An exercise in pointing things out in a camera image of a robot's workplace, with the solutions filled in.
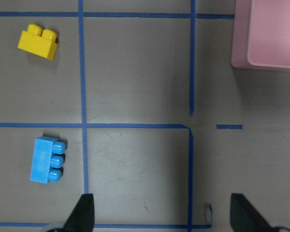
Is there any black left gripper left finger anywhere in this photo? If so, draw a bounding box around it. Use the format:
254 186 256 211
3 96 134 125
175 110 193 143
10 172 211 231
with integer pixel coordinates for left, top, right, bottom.
62 193 95 232

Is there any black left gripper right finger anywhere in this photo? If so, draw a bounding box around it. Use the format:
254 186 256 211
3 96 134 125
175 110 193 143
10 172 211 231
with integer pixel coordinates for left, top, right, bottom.
230 193 278 232

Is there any blue toy block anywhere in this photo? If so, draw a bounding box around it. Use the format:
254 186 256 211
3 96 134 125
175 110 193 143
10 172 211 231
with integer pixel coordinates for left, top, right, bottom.
30 136 66 184

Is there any pink plastic box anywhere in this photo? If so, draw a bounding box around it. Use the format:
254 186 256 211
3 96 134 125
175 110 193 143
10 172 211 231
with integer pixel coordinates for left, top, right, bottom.
231 0 290 72

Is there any yellow toy block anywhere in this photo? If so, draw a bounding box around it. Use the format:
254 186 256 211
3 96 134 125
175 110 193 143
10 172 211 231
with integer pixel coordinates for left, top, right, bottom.
17 24 58 60

